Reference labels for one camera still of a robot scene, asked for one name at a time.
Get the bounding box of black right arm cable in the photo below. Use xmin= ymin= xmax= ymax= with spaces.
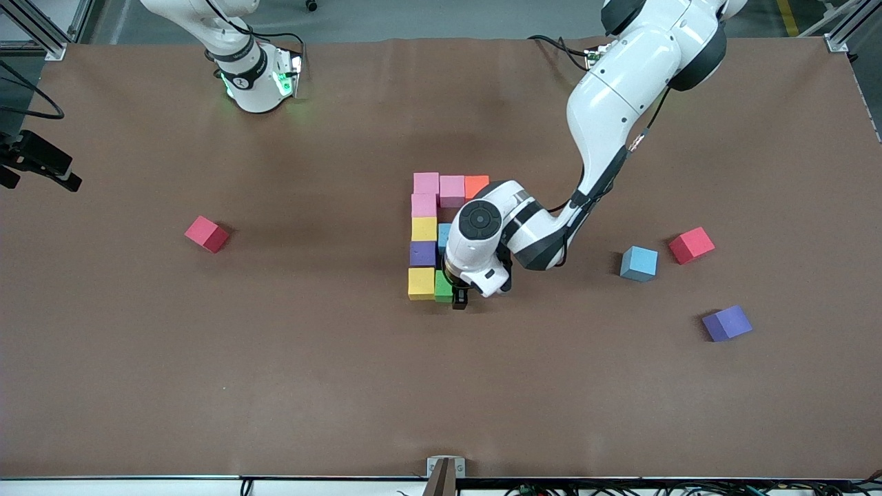
xmin=0 ymin=61 xmax=64 ymax=122

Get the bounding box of black base power cable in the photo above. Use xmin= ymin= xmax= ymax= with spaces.
xmin=238 ymin=17 xmax=307 ymax=59
xmin=527 ymin=34 xmax=595 ymax=66

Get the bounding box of red foam block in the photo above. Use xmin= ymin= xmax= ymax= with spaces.
xmin=184 ymin=215 xmax=230 ymax=254
xmin=668 ymin=226 xmax=716 ymax=266

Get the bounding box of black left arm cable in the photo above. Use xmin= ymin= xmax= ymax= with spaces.
xmin=548 ymin=83 xmax=673 ymax=214

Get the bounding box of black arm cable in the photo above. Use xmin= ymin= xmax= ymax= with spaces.
xmin=548 ymin=83 xmax=673 ymax=214
xmin=0 ymin=61 xmax=64 ymax=122

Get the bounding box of brown table cover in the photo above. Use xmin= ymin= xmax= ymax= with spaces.
xmin=0 ymin=36 xmax=882 ymax=479

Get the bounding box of aluminium frame profile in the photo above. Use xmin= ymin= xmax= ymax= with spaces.
xmin=803 ymin=0 xmax=882 ymax=54
xmin=0 ymin=0 xmax=94 ymax=63

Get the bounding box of tangled cable bundle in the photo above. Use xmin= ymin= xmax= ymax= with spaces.
xmin=503 ymin=479 xmax=882 ymax=496

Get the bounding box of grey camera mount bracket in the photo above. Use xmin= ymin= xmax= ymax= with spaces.
xmin=426 ymin=455 xmax=466 ymax=496

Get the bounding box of white table edge rail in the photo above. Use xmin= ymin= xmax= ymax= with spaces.
xmin=0 ymin=475 xmax=882 ymax=496

